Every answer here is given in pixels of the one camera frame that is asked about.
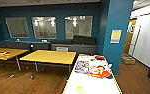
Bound dark grey sofa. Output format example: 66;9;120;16
0;34;98;56

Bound beige paper notice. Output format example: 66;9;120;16
109;29;123;45

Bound brown cardboard box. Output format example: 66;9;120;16
120;54;136;66

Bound flat white box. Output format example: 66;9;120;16
56;46;70;53

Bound black sofa cushion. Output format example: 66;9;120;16
72;34;97;46

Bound colourful magazines on table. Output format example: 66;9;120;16
73;59;91;75

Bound interior glass window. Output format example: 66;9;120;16
64;15;94;40
31;16;58;40
4;16;31;39

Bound small yellow bowl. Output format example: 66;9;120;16
75;85;85;94

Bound brown wooden door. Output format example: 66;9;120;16
123;19;138;56

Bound colourful game pieces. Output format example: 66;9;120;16
0;50;11;58

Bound white board game box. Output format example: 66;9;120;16
77;54;107;66

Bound small red game item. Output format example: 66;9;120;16
94;55;106;61

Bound long wooden table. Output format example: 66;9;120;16
0;47;30;72
18;49;78;80

